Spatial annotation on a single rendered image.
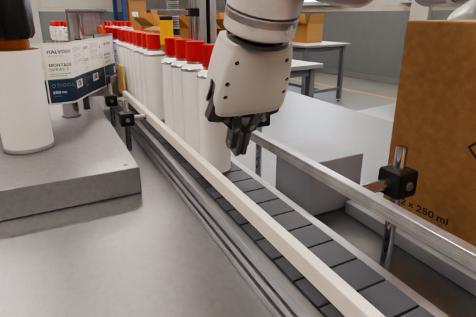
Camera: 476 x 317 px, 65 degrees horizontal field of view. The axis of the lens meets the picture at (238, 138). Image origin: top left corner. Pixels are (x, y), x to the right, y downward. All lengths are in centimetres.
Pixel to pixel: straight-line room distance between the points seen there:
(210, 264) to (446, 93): 35
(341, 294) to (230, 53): 26
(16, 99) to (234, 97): 44
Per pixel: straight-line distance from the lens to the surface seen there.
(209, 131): 58
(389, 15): 706
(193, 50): 64
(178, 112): 70
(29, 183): 66
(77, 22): 126
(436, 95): 50
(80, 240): 58
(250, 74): 44
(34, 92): 78
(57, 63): 100
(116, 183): 66
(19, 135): 79
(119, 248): 54
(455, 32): 49
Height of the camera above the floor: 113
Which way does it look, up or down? 18 degrees down
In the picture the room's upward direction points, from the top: straight up
